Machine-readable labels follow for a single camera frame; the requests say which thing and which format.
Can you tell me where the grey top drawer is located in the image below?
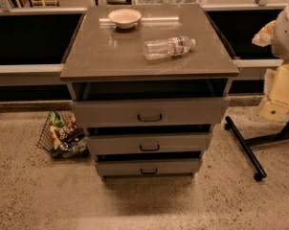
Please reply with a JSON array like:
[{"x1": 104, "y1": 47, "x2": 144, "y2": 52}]
[{"x1": 71, "y1": 98, "x2": 230, "y2": 127}]

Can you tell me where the brown snack bag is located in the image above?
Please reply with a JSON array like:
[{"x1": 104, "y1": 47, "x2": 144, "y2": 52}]
[{"x1": 50, "y1": 114, "x2": 83, "y2": 150}]

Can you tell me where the grey bottom drawer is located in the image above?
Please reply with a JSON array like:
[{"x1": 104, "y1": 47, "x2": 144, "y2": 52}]
[{"x1": 96, "y1": 159, "x2": 201, "y2": 176}]

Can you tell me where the white ceramic bowl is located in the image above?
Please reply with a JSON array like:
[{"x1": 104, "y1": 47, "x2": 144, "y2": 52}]
[{"x1": 108, "y1": 9, "x2": 142, "y2": 30}]

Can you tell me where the black wheeled stand base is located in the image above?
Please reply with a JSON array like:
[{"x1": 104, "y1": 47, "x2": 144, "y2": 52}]
[{"x1": 224, "y1": 116, "x2": 289, "y2": 181}]

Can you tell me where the grey middle drawer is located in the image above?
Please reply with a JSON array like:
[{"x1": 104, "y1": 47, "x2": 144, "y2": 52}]
[{"x1": 86, "y1": 132, "x2": 212, "y2": 155}]

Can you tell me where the grey drawer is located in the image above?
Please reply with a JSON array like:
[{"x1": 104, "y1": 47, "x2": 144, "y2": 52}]
[
  {"x1": 96, "y1": 159, "x2": 201, "y2": 176},
  {"x1": 71, "y1": 98, "x2": 230, "y2": 127},
  {"x1": 86, "y1": 132, "x2": 212, "y2": 155}
]

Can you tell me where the black wire basket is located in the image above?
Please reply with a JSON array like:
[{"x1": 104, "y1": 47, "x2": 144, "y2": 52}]
[{"x1": 37, "y1": 111, "x2": 89, "y2": 160}]

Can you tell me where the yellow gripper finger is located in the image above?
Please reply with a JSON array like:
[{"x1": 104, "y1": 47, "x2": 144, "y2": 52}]
[{"x1": 252, "y1": 20, "x2": 276, "y2": 47}]

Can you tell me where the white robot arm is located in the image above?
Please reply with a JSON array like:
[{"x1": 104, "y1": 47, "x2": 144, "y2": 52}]
[{"x1": 252, "y1": 3, "x2": 289, "y2": 121}]

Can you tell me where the grey drawer cabinet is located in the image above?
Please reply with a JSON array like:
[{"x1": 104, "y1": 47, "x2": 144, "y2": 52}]
[{"x1": 59, "y1": 3, "x2": 240, "y2": 182}]

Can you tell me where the green snack bag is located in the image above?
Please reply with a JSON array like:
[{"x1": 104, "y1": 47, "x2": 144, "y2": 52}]
[{"x1": 48, "y1": 111, "x2": 63, "y2": 127}]

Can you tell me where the clear plastic water bottle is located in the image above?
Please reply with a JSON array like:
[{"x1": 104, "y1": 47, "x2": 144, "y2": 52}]
[{"x1": 144, "y1": 35, "x2": 196, "y2": 60}]

